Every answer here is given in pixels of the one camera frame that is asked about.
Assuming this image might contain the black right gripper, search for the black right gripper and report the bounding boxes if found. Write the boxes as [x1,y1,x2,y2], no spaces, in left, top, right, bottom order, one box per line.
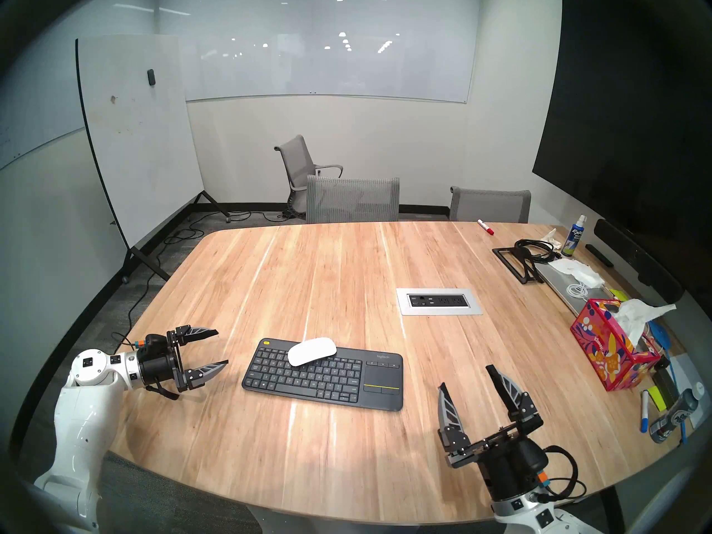
[438,365,548,500]

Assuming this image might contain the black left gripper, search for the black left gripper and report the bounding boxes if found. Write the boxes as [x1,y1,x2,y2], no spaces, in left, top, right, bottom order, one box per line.
[135,326,229,394]

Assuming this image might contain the white computer mouse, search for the white computer mouse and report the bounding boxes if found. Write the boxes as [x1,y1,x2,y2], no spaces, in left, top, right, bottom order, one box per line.
[287,337,338,367]

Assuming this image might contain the black wireless keyboard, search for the black wireless keyboard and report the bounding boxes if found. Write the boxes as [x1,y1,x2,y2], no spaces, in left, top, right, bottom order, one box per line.
[241,338,404,412]

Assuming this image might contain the silver table power outlet panel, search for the silver table power outlet panel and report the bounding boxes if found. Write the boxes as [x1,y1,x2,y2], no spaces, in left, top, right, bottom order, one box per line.
[396,288,483,317]

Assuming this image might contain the red floral tissue box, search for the red floral tissue box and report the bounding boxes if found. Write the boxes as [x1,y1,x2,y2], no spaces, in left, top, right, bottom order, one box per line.
[570,298,662,392]

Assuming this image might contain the silver closed laptop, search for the silver closed laptop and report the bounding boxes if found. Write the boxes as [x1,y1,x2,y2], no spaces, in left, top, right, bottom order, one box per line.
[534,260,618,318]

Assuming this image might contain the black laptop stand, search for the black laptop stand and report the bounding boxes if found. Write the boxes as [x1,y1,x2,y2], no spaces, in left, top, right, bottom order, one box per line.
[492,246,545,285]

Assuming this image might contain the large crumpled white tissue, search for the large crumpled white tissue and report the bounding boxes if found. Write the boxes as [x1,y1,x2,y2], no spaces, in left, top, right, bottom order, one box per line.
[551,258,606,288]

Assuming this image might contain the white facial tissue sheet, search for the white facial tissue sheet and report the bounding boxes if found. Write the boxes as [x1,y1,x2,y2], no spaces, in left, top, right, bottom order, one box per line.
[615,298,678,344]

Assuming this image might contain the whiteboard cleaner spray bottle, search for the whiteboard cleaner spray bottle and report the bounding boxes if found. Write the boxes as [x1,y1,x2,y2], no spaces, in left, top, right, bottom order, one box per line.
[561,214,588,258]

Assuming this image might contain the black remote control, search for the black remote control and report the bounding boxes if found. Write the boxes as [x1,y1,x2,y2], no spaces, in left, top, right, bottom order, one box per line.
[585,243,615,269]

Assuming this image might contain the blue plastic object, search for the blue plastic object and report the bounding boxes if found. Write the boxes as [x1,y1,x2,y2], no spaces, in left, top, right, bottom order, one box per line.
[648,320,673,351]

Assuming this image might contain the grey mesh office chair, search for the grey mesh office chair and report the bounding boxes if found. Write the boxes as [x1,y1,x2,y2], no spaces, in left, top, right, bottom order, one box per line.
[305,175,401,224]
[449,186,532,224]

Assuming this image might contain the white paper sheet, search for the white paper sheet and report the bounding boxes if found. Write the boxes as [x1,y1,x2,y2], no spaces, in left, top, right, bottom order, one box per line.
[667,352,710,411]

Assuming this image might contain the black video conference bar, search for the black video conference bar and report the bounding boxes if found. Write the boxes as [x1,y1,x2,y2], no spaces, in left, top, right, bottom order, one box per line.
[594,219,685,304]

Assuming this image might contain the grey armrest office chair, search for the grey armrest office chair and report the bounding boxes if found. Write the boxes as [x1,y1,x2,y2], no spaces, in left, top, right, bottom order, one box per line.
[274,135,344,219]

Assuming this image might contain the rolling whiteboard on black stand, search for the rolling whiteboard on black stand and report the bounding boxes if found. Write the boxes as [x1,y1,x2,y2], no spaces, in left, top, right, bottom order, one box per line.
[75,34,231,283]

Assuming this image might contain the large black TV screen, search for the large black TV screen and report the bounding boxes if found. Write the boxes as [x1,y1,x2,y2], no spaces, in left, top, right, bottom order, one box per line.
[532,0,712,261]

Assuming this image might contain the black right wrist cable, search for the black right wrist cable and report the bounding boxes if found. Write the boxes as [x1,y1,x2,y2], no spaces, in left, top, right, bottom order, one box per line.
[542,445,587,503]

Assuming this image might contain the black floor cable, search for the black floor cable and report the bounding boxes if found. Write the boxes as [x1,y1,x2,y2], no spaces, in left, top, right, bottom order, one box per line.
[111,207,290,350]

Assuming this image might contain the coiled black cable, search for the coiled black cable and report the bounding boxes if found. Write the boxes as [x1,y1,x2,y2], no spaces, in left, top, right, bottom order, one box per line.
[515,238,562,262]

